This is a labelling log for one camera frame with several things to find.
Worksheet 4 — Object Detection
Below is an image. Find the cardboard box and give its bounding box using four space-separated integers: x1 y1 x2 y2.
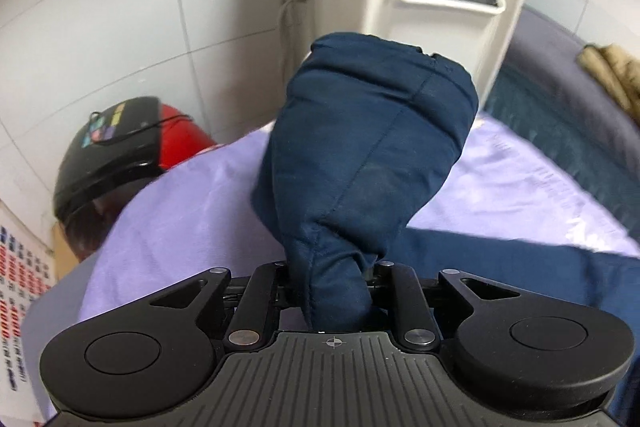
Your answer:
51 221 82 284

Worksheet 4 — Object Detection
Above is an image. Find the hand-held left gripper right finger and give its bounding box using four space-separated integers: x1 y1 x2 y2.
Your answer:
375 260 522 354

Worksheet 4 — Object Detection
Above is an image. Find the red and black appliance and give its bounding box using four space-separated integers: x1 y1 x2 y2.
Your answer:
52 96 219 254

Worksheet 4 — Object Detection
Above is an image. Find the printed poster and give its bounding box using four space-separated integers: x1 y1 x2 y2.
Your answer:
0 201 57 410

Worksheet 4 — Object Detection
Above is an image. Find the khaki jacket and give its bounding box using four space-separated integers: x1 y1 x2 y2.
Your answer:
576 42 640 124

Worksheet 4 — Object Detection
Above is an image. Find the grey blanket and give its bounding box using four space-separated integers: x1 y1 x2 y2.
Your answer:
502 4 640 170

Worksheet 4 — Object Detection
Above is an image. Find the navy blue jacket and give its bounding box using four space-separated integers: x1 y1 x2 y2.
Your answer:
250 32 640 413

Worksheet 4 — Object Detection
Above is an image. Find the white machine with knobs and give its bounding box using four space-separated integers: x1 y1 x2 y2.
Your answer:
300 0 544 118

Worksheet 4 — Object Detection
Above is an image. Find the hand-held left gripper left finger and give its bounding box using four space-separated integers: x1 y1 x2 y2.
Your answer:
147 261 290 354

